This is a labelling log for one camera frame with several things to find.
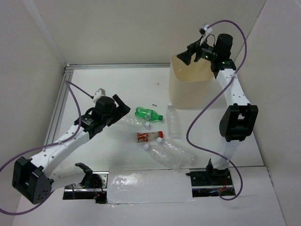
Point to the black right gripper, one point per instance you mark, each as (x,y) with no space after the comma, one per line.
(186,56)

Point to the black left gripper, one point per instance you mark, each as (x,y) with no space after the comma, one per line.
(120,111)

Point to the clear crushed bottle white cap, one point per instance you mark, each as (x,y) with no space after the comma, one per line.
(134,122)

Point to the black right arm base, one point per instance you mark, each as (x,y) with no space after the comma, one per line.
(209,182)

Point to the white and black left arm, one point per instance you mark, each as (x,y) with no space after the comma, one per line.
(34,177)

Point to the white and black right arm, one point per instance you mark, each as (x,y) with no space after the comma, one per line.
(239,119)

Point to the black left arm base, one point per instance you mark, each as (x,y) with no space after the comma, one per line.
(93,186)

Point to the cream plastic bin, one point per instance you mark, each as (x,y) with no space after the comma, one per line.
(188,84)

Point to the clear bottle beside bin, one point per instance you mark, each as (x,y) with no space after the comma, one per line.
(173,123)

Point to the green plastic bottle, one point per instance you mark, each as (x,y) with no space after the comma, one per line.
(148,114)

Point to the red label bottle red cap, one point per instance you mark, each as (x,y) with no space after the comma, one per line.
(149,136)

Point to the clear bottle white cap lower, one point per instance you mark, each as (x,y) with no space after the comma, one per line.
(164,157)

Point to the clear bottle white cap upper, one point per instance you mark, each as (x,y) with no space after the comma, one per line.
(182,153)

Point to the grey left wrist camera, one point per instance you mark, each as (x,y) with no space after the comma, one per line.
(98,94)

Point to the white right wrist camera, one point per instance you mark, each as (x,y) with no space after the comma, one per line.
(205,30)

